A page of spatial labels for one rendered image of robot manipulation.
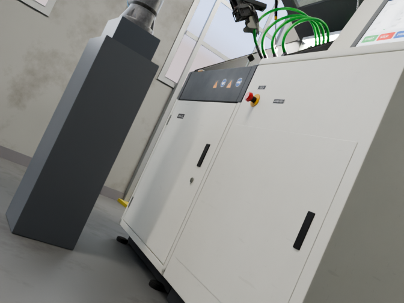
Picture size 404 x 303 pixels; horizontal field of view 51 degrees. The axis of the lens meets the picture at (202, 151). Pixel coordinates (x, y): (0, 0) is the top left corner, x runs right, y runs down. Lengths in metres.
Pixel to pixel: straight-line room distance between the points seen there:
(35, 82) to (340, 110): 2.58
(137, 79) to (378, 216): 1.02
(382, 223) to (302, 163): 0.25
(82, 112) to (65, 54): 1.81
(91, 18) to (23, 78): 0.68
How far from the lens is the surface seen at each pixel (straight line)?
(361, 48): 1.28
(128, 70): 1.70
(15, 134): 3.41
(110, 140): 1.69
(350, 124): 1.15
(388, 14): 1.81
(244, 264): 1.26
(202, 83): 2.08
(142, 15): 1.79
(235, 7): 2.11
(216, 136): 1.69
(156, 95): 3.67
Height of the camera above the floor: 0.46
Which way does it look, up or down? 3 degrees up
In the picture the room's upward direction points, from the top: 25 degrees clockwise
